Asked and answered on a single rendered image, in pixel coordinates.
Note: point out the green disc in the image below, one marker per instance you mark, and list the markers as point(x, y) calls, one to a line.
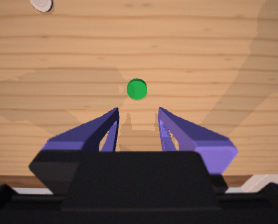
point(137, 89)

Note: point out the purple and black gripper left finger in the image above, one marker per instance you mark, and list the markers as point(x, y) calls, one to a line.
point(87, 137)

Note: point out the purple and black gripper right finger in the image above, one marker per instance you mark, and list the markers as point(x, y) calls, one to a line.
point(217, 150)

